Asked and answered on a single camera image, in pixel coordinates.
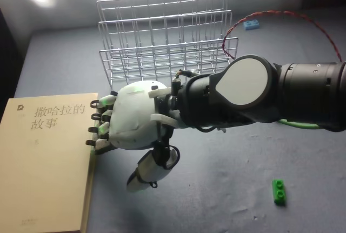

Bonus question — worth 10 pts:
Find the green cable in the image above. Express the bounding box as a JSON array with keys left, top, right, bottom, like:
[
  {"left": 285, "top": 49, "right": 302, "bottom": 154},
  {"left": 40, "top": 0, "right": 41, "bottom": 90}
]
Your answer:
[{"left": 278, "top": 118, "right": 329, "bottom": 130}]

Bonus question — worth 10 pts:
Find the beige book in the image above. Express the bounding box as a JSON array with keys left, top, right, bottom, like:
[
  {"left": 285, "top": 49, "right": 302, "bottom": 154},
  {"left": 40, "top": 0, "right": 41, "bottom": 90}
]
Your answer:
[{"left": 0, "top": 92, "right": 99, "bottom": 232}]

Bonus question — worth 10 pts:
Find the green toy brick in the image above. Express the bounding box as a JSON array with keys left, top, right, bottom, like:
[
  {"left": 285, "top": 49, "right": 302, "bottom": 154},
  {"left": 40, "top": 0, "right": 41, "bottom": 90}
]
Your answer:
[{"left": 271, "top": 178, "right": 287, "bottom": 206}]

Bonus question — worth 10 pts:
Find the blue toy brick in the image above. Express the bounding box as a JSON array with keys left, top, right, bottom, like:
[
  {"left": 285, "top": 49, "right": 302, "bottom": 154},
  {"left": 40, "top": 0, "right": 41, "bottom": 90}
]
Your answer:
[{"left": 242, "top": 19, "right": 261, "bottom": 31}]

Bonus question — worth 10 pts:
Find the silver wire file rack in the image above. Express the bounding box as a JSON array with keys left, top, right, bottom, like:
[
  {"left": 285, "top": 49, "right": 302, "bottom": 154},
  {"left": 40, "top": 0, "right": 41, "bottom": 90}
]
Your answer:
[{"left": 94, "top": 0, "right": 239, "bottom": 90}]

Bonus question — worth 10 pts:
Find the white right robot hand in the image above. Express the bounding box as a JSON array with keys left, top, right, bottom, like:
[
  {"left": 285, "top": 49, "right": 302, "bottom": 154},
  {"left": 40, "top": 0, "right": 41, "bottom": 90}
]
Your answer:
[{"left": 85, "top": 80, "right": 181, "bottom": 194}]

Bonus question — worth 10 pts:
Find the red twisted cable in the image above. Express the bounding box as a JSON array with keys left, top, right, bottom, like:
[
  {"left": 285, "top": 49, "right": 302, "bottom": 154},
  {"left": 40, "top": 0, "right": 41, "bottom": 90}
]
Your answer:
[{"left": 222, "top": 11, "right": 343, "bottom": 62}]

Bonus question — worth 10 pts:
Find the grey table cloth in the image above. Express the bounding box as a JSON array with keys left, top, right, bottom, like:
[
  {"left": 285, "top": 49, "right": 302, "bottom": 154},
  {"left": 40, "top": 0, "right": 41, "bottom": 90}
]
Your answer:
[{"left": 0, "top": 7, "right": 346, "bottom": 233}]

